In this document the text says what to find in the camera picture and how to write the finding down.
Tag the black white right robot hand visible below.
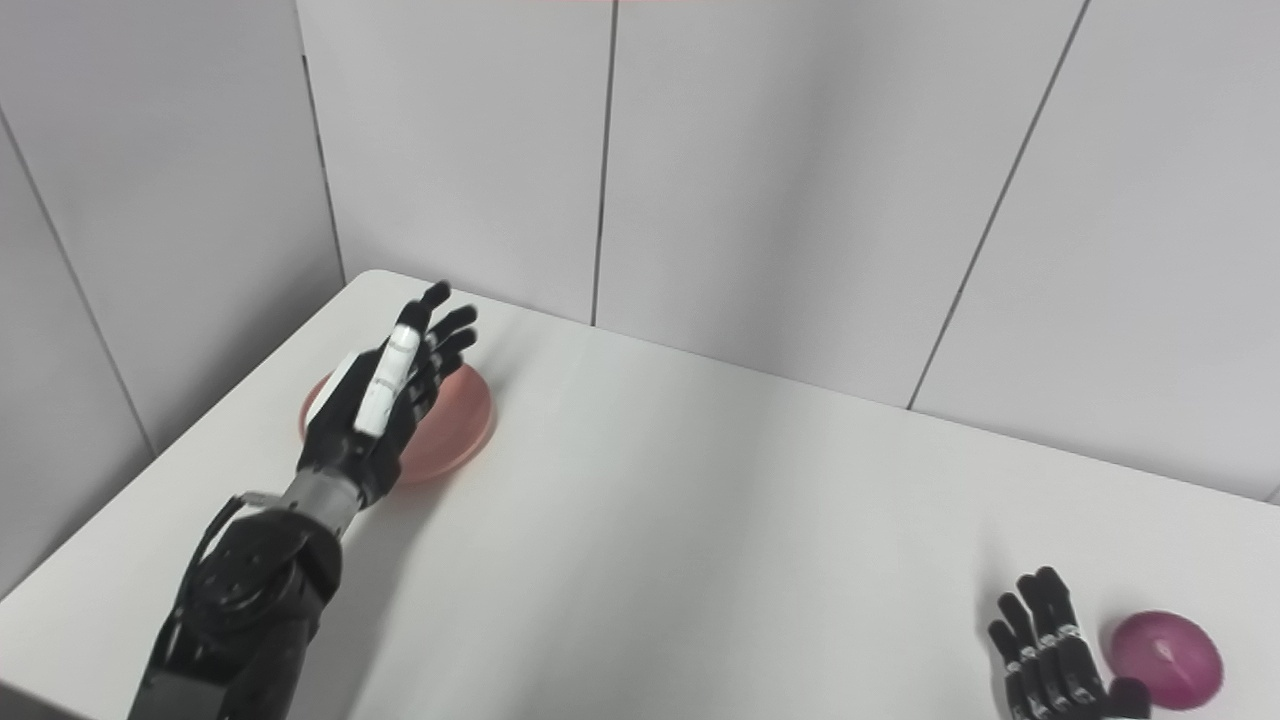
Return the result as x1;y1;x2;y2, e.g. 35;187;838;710
987;566;1151;720

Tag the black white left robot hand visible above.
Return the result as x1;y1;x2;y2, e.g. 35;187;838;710
297;281;479;511

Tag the pink round plate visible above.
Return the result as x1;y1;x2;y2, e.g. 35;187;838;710
299;362;497;487

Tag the purple red onion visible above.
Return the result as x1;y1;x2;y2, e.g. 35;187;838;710
1110;611;1225;711

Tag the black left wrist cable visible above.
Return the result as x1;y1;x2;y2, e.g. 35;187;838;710
188;492;283;596

